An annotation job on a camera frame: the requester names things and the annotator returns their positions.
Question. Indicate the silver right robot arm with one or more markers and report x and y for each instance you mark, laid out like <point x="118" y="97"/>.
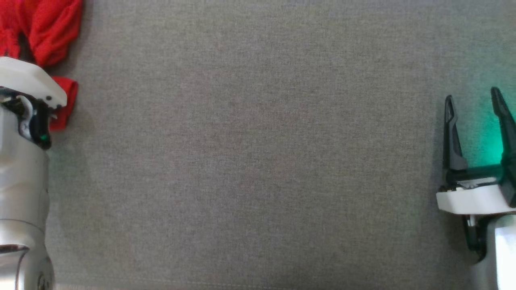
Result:
<point x="500" y="249"/>

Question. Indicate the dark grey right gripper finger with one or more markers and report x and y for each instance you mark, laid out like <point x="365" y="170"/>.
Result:
<point x="508" y="133"/>
<point x="451" y="149"/>

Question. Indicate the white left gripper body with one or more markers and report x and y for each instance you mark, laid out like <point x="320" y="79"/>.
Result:
<point x="28" y="78"/>

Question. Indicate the grey fabric sofa seat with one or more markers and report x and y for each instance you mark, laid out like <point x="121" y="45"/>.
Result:
<point x="242" y="161"/>

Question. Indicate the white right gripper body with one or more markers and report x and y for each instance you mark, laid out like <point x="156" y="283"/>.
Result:
<point x="475" y="199"/>

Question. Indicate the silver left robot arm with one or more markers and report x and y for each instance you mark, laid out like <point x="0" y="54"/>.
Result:
<point x="20" y="181"/>

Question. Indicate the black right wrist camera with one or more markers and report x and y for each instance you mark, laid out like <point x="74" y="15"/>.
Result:
<point x="511" y="185"/>

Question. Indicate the red Bulls basketball shorts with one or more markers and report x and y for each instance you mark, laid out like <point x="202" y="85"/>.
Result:
<point x="52" y="28"/>

